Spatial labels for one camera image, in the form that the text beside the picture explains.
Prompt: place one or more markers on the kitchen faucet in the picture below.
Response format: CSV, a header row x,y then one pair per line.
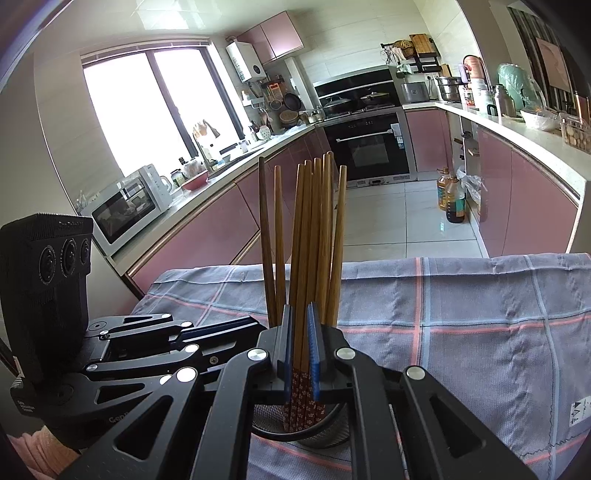
x,y
214,130

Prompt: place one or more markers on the black mesh holder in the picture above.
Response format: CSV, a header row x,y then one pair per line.
x,y
323,429

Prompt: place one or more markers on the kitchen window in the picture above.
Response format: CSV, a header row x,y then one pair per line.
x,y
138,106

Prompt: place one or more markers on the bunch of wooden chopsticks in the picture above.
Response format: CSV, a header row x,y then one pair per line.
x,y
302,254

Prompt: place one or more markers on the black wall rack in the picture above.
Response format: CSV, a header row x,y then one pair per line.
x,y
425,64

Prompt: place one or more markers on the pink wall picture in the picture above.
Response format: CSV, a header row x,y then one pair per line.
x,y
551,62

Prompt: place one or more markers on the yellow oil bottle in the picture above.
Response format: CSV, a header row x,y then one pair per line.
x,y
443,191

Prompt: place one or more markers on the wooden cutting board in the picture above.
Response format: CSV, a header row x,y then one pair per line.
x,y
420,44

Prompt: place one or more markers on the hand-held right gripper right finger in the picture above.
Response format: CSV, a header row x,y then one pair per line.
x,y
315,360

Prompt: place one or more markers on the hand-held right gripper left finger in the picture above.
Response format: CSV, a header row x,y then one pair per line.
x,y
287,383

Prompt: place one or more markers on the pink wall cabinets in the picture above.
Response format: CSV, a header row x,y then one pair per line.
x,y
272,37

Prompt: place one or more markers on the black cooker hood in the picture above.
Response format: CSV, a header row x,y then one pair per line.
x,y
355,85

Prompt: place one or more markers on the dark oil bottle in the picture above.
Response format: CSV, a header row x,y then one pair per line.
x,y
455,203

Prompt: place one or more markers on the black frying pan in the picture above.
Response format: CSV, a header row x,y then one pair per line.
x,y
291,101

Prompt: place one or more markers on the pink bowl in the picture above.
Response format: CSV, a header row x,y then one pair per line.
x,y
195,181

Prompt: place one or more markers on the clear plastic bag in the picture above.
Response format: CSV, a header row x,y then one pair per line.
x,y
471,184

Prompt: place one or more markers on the white electric kettle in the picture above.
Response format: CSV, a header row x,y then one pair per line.
x,y
165,184

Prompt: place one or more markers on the white countertop oven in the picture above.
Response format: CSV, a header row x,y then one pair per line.
x,y
124,212

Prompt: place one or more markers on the white kitchen countertop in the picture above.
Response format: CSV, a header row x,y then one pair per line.
x,y
517,138

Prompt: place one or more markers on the white water heater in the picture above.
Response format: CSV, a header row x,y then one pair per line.
x,y
246,61

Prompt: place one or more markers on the white canister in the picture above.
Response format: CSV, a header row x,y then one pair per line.
x,y
484,99

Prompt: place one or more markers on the dark thermos flask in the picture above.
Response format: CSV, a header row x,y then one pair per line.
x,y
504,102

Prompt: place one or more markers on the white covered bowl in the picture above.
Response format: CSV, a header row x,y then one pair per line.
x,y
540,121

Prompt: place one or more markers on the dark slatted room divider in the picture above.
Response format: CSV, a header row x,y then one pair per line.
x,y
531,32

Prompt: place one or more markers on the built-in black oven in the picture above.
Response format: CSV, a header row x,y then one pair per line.
x,y
369,147

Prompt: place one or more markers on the pink base cabinets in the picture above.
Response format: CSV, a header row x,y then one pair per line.
x,y
207,221
521,198

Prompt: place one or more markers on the copper tumbler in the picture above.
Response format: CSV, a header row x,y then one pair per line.
x,y
582,107

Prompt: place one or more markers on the black pot with glass lid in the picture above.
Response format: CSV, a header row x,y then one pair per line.
x,y
375,101
338,107

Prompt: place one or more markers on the pink kettle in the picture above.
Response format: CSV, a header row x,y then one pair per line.
x,y
475,69

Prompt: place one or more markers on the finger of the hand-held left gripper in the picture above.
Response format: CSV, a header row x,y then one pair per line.
x,y
152,327
152,357

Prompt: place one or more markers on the steel stock pot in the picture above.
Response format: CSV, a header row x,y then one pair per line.
x,y
449,90

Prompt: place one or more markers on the clear food container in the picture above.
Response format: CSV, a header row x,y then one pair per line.
x,y
577,134

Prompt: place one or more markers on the woven basket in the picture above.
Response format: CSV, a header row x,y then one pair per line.
x,y
289,119

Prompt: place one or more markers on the person's left forearm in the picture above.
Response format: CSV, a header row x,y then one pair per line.
x,y
41,457

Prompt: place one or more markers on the checked grey cloth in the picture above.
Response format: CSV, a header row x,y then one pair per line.
x,y
461,346

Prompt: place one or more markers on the steel kettle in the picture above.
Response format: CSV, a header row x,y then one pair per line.
x,y
315,116

